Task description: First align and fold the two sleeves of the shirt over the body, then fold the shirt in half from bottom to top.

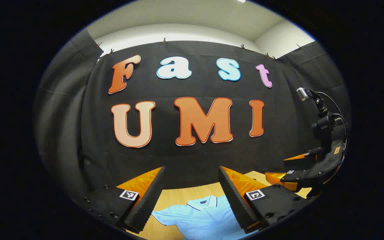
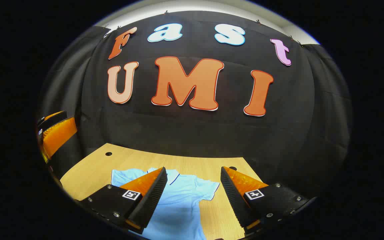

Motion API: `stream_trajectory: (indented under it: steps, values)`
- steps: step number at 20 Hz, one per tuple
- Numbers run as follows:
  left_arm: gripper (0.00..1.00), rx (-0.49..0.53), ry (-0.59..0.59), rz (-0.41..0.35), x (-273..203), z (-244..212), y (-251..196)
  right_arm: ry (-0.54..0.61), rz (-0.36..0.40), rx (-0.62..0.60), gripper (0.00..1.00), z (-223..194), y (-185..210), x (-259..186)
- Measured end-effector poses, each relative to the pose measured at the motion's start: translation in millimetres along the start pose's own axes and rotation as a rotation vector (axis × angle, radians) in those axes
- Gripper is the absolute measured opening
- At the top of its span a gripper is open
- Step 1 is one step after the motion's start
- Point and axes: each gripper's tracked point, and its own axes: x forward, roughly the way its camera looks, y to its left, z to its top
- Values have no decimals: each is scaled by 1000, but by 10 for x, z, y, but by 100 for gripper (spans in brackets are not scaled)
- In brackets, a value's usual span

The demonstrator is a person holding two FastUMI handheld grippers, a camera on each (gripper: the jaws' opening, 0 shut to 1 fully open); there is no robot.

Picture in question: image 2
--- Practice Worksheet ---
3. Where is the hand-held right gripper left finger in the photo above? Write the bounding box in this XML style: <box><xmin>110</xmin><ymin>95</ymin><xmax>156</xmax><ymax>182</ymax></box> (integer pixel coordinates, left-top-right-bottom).
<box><xmin>79</xmin><ymin>167</ymin><xmax>168</xmax><ymax>235</ymax></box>

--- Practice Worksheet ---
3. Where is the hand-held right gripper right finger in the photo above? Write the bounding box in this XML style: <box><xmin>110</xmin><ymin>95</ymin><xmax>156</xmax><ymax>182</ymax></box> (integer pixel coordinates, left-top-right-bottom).
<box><xmin>220</xmin><ymin>166</ymin><xmax>317</xmax><ymax>234</ymax></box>

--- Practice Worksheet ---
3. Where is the light blue T-shirt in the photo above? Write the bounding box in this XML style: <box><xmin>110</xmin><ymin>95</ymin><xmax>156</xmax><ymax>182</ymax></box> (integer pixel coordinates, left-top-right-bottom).
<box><xmin>111</xmin><ymin>168</ymin><xmax>220</xmax><ymax>240</ymax></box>

